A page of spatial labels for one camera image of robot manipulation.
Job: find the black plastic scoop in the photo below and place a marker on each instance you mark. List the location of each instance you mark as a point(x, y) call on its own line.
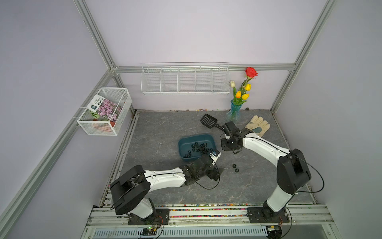
point(210, 122)

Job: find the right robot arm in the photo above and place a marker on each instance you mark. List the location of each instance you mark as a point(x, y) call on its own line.
point(292, 168)

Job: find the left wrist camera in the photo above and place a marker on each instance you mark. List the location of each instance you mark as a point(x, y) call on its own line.
point(215, 155)

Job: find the red and yellow flowers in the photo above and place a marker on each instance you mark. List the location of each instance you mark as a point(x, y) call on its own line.
point(240, 93)

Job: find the pink flower packet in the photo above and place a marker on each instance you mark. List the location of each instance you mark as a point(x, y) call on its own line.
point(104, 109)

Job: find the white wire basket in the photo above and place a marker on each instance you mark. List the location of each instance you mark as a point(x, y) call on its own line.
point(94, 127)

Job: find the metal base rail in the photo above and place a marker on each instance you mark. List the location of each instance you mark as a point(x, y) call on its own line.
point(215, 221)

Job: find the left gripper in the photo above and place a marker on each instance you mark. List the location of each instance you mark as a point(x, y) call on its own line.
point(211, 175)

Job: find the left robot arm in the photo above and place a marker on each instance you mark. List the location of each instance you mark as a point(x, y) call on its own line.
point(130, 189)

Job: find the white wire wall shelf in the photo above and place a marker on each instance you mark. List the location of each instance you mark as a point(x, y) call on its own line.
point(185, 78)

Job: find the cream work glove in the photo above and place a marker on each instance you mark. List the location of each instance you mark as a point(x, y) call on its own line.
point(258, 125)

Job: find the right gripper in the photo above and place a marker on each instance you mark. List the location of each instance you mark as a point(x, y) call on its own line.
point(224, 147)

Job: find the teal plastic storage box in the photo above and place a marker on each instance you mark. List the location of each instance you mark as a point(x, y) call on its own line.
point(184, 146)

